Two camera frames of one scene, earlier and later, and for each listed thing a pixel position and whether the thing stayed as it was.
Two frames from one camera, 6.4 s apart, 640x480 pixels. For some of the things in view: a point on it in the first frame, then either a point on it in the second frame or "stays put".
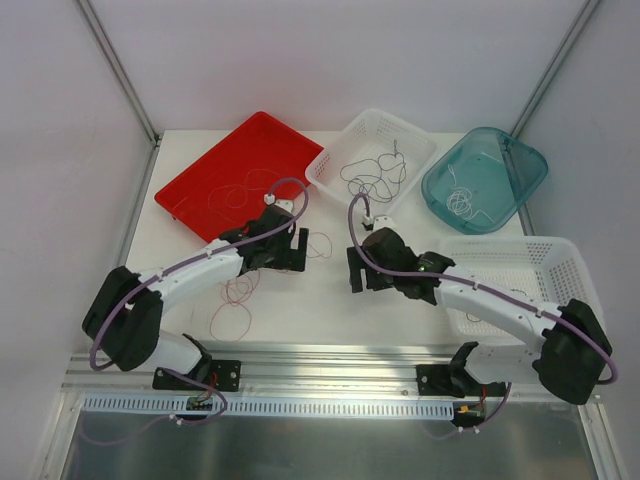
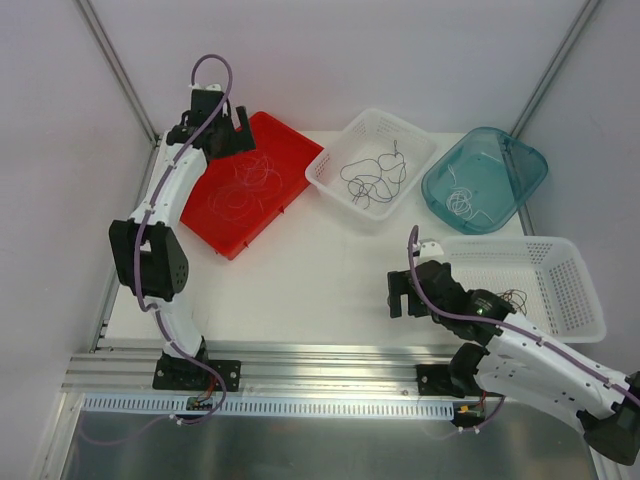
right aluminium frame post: [555, 67] stays put
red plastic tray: [225, 189] stays put
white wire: [458, 200] stays put
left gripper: [295, 250] to [232, 138]
